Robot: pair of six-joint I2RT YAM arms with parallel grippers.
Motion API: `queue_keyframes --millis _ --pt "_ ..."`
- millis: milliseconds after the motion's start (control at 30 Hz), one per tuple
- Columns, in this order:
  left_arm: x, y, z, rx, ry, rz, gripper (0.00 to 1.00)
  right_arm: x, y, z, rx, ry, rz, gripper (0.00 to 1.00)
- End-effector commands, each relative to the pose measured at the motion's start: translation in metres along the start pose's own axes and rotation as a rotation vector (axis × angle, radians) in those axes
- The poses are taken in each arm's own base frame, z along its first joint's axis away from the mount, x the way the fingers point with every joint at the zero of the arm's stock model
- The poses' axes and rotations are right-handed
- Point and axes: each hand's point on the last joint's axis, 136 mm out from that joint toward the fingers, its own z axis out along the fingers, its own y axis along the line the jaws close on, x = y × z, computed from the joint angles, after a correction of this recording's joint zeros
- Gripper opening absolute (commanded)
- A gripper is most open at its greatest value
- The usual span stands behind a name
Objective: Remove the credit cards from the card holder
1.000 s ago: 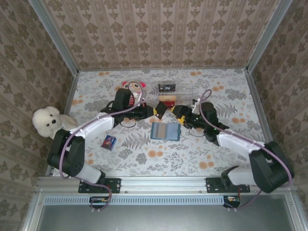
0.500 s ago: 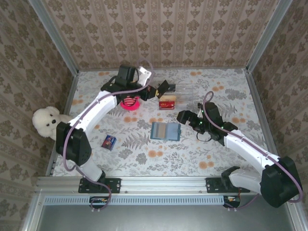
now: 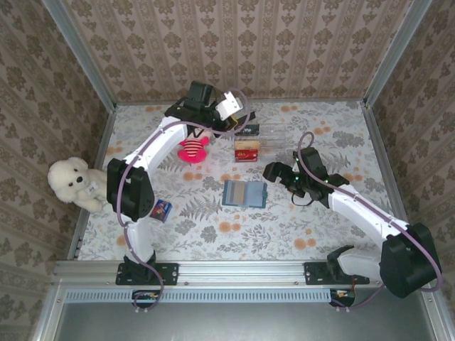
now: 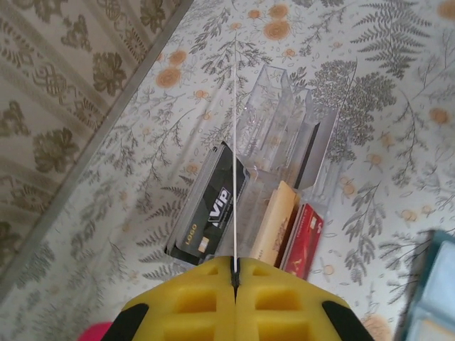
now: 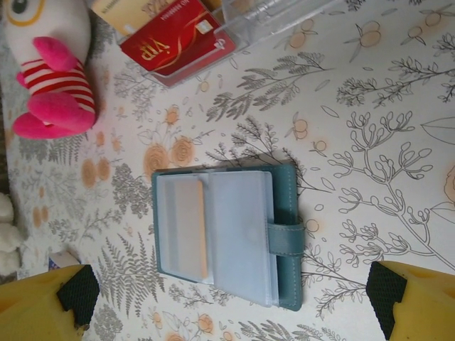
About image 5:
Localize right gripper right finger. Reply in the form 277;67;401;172
365;261;455;341

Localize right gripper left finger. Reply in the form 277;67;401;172
0;263;101;341

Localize blue-grey notebook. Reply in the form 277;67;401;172
151;161;306;312

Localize orange plastic card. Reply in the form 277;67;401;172
173;178;210;278

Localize red box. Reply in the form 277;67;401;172
119;0;237;77

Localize gold plastic card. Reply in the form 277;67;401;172
90;0;168;38

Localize clear acrylic card stand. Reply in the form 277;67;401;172
106;0;342;89

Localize small dark blue box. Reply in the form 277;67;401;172
48;250;85;271

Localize white teddy bear plush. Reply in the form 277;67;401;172
0;191;31;276

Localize floral table cover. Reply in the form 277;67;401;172
0;0;455;341

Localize pink-eared plush doll with glasses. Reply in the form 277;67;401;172
0;0;99;140

